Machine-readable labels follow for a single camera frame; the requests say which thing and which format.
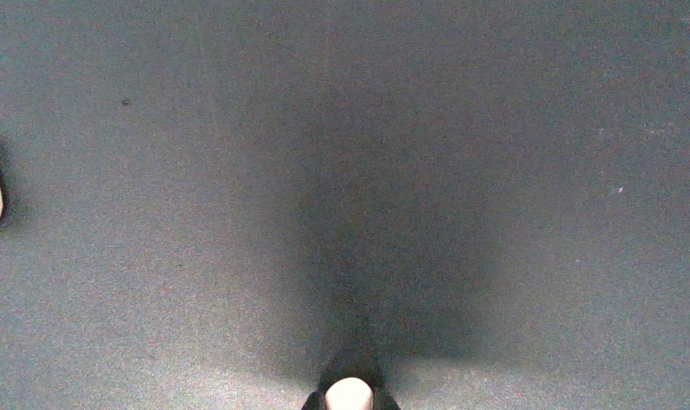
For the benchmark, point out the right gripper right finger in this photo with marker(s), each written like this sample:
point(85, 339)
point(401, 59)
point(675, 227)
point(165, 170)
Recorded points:
point(383, 400)

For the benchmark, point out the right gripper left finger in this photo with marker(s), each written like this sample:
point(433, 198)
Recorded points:
point(315, 401)

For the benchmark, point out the white earbud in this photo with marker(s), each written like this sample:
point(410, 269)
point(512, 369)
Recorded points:
point(349, 394)

